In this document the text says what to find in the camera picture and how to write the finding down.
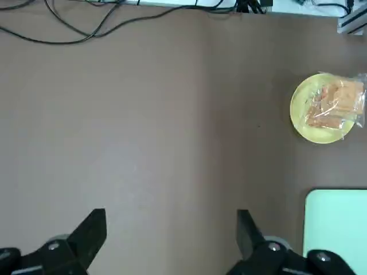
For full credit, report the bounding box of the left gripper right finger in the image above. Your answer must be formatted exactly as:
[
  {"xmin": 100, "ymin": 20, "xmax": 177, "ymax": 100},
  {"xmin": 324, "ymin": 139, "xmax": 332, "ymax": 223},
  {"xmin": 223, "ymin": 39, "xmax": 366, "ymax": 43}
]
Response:
[{"xmin": 229, "ymin": 209, "xmax": 358, "ymax": 275}]

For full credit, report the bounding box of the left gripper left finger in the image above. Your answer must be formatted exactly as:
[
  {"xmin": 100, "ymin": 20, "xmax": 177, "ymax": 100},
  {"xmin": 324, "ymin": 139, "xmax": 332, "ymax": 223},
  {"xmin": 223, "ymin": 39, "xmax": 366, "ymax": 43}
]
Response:
[{"xmin": 0, "ymin": 208, "xmax": 107, "ymax": 275}]

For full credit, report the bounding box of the green plastic tray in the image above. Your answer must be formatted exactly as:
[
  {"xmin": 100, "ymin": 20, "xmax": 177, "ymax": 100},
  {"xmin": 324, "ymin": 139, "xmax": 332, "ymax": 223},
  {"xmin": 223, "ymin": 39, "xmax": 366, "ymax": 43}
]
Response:
[{"xmin": 303, "ymin": 187, "xmax": 367, "ymax": 275}]

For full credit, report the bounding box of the yellow plate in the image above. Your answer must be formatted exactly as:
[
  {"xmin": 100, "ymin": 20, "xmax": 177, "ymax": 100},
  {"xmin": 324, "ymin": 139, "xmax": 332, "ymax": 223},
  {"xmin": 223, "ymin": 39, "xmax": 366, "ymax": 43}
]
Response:
[{"xmin": 289, "ymin": 73, "xmax": 362, "ymax": 144}]

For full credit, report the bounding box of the long black desk cable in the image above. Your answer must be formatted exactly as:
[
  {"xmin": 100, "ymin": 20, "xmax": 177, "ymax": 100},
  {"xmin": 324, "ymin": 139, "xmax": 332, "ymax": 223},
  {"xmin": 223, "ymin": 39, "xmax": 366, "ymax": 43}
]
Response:
[{"xmin": 0, "ymin": 0, "xmax": 239, "ymax": 45}]

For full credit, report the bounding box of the aluminium post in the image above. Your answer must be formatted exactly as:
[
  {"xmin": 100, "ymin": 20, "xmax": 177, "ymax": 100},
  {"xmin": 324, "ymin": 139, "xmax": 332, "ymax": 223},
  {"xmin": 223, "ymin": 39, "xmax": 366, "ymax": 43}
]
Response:
[{"xmin": 337, "ymin": 4, "xmax": 367, "ymax": 37}]

